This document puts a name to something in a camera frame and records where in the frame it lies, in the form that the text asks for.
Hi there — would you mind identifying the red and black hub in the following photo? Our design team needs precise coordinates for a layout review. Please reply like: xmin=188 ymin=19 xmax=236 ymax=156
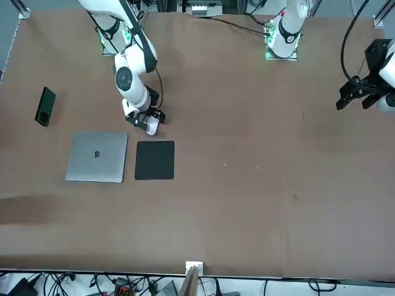
xmin=113 ymin=276 xmax=133 ymax=296

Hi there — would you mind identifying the dark square mouse pad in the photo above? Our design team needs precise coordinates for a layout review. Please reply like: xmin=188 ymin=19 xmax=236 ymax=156
xmin=134 ymin=141 xmax=176 ymax=181

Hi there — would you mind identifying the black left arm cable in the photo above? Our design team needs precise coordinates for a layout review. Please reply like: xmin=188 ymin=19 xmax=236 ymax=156
xmin=340 ymin=0 xmax=371 ymax=81

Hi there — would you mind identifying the white power strip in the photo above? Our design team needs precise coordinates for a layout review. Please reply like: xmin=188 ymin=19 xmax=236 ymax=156
xmin=185 ymin=0 xmax=223 ymax=17

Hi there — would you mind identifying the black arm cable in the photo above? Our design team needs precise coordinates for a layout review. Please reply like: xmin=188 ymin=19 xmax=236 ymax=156
xmin=118 ymin=0 xmax=163 ymax=109
xmin=340 ymin=0 xmax=371 ymax=81

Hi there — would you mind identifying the black power adapter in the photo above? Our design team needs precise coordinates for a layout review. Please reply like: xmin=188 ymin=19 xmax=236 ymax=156
xmin=6 ymin=276 xmax=38 ymax=296

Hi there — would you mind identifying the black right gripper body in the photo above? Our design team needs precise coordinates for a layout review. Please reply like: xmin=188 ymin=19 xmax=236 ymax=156
xmin=135 ymin=86 xmax=161 ymax=117

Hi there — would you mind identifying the white wireless mouse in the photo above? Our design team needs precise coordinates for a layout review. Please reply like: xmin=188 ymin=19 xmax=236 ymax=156
xmin=144 ymin=118 xmax=162 ymax=136

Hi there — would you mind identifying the white table edge bracket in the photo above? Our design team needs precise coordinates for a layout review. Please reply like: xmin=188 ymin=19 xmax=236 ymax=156
xmin=185 ymin=260 xmax=205 ymax=276

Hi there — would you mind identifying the dark green model phone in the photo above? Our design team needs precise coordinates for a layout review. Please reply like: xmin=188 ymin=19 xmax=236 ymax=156
xmin=34 ymin=86 xmax=57 ymax=128

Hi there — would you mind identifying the upright frame post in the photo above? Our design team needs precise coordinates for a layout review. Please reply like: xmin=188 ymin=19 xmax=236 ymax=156
xmin=180 ymin=265 xmax=200 ymax=296

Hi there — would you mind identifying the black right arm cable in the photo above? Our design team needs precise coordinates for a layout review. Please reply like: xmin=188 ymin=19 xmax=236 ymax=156
xmin=118 ymin=0 xmax=163 ymax=109

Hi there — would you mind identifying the grey power adapter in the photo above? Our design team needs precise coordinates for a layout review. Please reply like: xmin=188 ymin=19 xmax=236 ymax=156
xmin=160 ymin=279 xmax=179 ymax=296

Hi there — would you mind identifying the aluminium frame corner post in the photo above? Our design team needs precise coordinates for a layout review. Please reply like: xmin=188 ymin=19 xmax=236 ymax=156
xmin=18 ymin=0 xmax=31 ymax=20
xmin=372 ymin=0 xmax=390 ymax=28

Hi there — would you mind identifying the silver closed laptop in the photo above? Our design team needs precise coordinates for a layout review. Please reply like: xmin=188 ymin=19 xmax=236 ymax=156
xmin=64 ymin=131 xmax=129 ymax=184

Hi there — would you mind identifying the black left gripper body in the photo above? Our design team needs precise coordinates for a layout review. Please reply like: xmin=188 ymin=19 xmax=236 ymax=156
xmin=357 ymin=38 xmax=392 ymax=86

